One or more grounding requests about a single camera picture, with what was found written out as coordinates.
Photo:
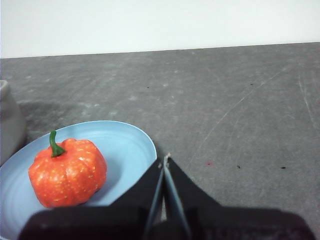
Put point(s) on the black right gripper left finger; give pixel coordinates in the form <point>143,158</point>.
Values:
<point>100,222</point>

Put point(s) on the blue round plate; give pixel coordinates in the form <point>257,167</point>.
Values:
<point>125,155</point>

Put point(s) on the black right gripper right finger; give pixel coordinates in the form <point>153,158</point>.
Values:
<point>237,225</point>

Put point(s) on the orange pumpkin with green stem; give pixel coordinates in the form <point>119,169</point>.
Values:
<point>67,175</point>

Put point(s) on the pale green electric steamer pot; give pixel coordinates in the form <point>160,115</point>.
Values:
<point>10,125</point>

